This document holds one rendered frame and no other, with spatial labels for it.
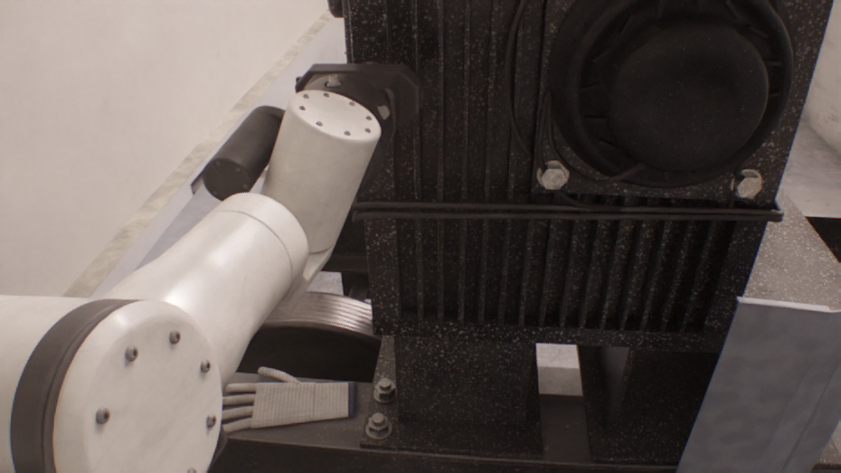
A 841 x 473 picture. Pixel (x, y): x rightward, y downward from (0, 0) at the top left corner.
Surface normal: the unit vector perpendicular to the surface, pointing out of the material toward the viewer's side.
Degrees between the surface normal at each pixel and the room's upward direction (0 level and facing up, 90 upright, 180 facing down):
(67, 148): 90
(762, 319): 90
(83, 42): 90
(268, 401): 0
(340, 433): 0
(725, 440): 90
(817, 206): 0
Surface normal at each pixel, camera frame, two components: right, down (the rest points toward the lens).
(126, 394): 0.96, -0.02
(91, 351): 0.51, -0.48
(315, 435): -0.02, -0.83
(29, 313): -0.14, -0.91
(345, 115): 0.38, -0.75
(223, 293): 0.79, -0.52
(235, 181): -0.11, 0.55
